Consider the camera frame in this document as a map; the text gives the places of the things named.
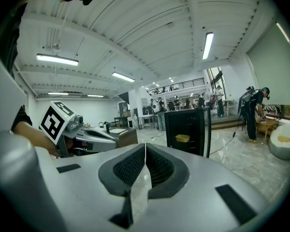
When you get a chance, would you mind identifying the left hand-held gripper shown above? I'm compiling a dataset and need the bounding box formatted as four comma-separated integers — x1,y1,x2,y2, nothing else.
38,101,118,158

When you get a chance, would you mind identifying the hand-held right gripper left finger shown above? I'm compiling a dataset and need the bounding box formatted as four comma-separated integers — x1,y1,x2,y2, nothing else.
35,143,146,232

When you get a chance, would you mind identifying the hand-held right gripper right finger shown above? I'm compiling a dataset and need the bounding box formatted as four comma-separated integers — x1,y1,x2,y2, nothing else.
132,143,269,232

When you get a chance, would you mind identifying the yellow plastic tray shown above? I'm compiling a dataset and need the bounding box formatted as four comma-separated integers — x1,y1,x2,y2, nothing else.
175,134,190,143

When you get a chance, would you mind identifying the black cabinet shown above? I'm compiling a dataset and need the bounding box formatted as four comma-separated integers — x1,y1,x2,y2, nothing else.
164,106,212,158

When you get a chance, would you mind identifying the person's left forearm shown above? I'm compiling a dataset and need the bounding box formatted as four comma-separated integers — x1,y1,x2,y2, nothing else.
14,121,60,157

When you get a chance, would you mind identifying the black faucet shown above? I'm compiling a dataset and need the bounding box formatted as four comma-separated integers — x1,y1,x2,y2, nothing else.
98,121,111,133

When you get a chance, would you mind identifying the black staircase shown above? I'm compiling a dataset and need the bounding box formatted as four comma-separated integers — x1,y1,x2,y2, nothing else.
117,91,131,105

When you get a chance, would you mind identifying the black mezzanine railing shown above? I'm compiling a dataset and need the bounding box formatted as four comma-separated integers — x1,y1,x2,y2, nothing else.
146,77,205,96

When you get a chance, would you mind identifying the small wooden table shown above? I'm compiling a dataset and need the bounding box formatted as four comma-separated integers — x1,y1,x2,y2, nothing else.
255,117,279,140

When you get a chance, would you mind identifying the zebra striped chair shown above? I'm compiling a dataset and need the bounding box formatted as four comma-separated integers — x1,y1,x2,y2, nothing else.
264,104,282,117

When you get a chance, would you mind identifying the person's black shirt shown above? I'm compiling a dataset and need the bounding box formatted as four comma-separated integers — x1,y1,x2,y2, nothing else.
0,2,33,132

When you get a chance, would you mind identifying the grey roller blind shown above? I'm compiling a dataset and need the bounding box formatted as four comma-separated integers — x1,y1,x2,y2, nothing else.
246,20,290,106

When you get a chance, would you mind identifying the metal frame sink stand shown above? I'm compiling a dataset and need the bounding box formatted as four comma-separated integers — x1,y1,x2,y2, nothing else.
142,107,156,130

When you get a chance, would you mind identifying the black floor cable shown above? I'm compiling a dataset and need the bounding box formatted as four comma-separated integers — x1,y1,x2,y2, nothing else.
209,129,237,157

